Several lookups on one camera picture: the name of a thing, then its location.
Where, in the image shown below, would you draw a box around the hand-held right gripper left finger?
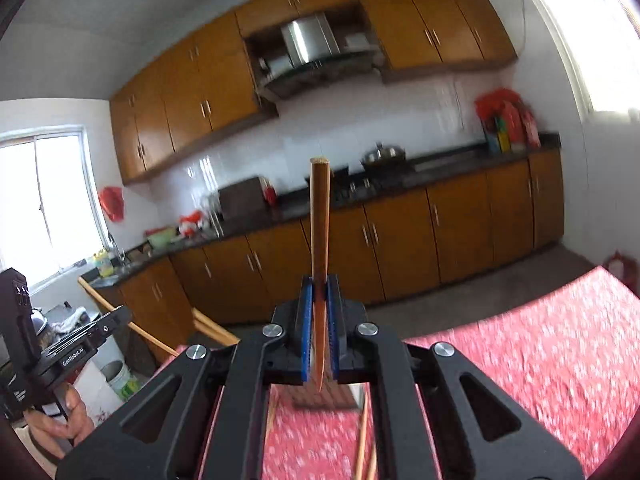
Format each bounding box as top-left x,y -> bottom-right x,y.
55,275 -> 317,480

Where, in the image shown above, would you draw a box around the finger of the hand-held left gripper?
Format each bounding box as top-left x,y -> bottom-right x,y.
92,305 -> 132,345

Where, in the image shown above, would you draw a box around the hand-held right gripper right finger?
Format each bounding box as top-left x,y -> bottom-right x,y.
326,275 -> 586,480

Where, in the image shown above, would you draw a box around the person's left hand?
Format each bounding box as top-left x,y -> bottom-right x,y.
24,384 -> 96,460

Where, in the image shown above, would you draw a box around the white rag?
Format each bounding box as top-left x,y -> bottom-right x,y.
50,305 -> 91,335

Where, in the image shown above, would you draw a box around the white plastic bucket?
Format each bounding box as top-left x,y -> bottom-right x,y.
100,359 -> 135,402

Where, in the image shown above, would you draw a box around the metal faucet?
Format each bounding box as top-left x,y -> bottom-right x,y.
107,232 -> 126,266

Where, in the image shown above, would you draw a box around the green basin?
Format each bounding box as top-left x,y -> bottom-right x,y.
146,227 -> 178,251

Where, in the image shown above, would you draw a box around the hanging red plastic bag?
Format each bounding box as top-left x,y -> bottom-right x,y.
98,186 -> 125,223

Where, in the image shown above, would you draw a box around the window beside sink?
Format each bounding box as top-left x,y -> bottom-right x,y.
0,125 -> 111,293

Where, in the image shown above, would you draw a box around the red white plastic bag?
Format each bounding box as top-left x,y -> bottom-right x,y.
179,211 -> 206,236

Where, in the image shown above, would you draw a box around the red floral tablecloth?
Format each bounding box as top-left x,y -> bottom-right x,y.
195,265 -> 640,480

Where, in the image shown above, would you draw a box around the wooden base cabinets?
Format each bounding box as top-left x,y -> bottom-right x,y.
117,150 -> 566,356

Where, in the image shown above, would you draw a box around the black gas stove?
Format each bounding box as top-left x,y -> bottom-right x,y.
327,172 -> 416,206

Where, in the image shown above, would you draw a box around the dark pot with lid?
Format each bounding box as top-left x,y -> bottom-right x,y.
361,142 -> 407,171

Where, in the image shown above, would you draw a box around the black kitchen countertop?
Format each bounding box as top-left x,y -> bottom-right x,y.
80,132 -> 561,288

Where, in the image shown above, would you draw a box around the green yellow box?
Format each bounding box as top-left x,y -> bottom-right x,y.
487,117 -> 511,153

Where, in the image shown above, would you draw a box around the red bag over condiments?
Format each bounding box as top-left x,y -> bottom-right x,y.
474,88 -> 523,121

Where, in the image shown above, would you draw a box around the steel range hood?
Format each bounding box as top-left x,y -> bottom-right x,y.
257,12 -> 383,101

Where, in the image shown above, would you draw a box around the bright window near condiments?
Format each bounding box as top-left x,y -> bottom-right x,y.
520,0 -> 640,121

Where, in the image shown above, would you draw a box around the wooden wall cabinets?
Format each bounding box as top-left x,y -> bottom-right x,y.
109,0 -> 518,186

